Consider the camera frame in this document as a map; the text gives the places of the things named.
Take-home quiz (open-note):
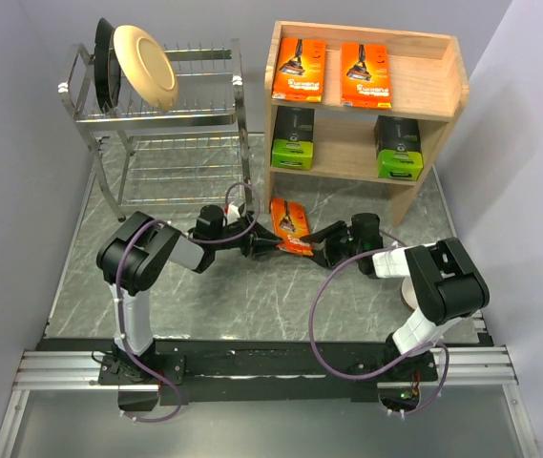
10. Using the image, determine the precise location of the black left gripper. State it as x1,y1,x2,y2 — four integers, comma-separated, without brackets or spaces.
212,213,283,259

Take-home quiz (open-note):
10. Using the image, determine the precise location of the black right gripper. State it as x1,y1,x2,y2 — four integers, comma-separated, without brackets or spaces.
301,220,363,268

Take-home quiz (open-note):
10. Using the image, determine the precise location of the orange razor box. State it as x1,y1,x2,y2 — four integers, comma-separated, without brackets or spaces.
272,37,326,103
340,42,392,110
270,198,313,257

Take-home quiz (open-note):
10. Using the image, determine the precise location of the black green razor box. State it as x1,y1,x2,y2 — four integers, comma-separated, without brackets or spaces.
374,115,424,181
271,106,315,171

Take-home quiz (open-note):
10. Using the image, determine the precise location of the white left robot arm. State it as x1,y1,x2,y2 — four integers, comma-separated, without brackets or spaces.
96,205,282,384

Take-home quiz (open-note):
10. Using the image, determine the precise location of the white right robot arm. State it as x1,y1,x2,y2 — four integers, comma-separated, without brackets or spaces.
300,213,490,380

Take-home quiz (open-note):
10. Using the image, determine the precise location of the wooden two-tier shelf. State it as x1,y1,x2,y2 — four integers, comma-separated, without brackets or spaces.
262,21,470,225

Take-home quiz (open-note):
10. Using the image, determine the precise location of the white small bowl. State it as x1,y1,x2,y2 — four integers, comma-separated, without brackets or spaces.
401,278,418,310

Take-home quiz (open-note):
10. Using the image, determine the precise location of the chrome dish rack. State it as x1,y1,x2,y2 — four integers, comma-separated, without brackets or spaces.
57,38,252,221

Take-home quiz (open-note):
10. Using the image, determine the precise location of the beige wooden plate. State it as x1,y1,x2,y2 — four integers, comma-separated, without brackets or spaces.
113,25,178,112

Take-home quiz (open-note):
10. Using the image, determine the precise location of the black plate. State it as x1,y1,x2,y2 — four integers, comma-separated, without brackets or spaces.
94,18,122,114

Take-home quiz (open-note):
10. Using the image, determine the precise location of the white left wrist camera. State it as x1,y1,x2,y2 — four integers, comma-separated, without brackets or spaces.
224,202,247,225

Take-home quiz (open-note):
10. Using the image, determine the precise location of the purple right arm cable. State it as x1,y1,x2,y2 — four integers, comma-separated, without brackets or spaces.
308,228,451,416

